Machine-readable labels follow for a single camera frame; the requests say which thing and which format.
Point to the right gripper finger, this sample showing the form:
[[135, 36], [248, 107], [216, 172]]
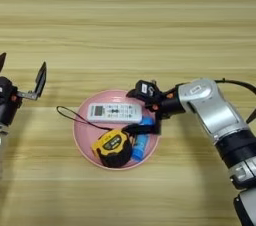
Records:
[[131, 94], [143, 129]]

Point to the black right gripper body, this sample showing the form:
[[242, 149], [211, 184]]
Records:
[[168, 103]]

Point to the blue glue stick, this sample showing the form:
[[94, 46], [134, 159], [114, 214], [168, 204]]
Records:
[[140, 146]]

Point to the white remote control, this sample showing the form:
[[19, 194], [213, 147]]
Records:
[[115, 112]]

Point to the right gripper's labelled black box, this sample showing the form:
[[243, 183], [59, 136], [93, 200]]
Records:
[[146, 90]]

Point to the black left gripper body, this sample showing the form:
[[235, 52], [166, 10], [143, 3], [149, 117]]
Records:
[[8, 103]]

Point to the pink round plate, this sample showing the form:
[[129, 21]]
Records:
[[85, 136]]

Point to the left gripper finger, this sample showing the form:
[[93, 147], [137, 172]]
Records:
[[40, 78], [2, 60]]

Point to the yellow black tape measure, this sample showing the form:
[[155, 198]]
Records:
[[113, 148]]

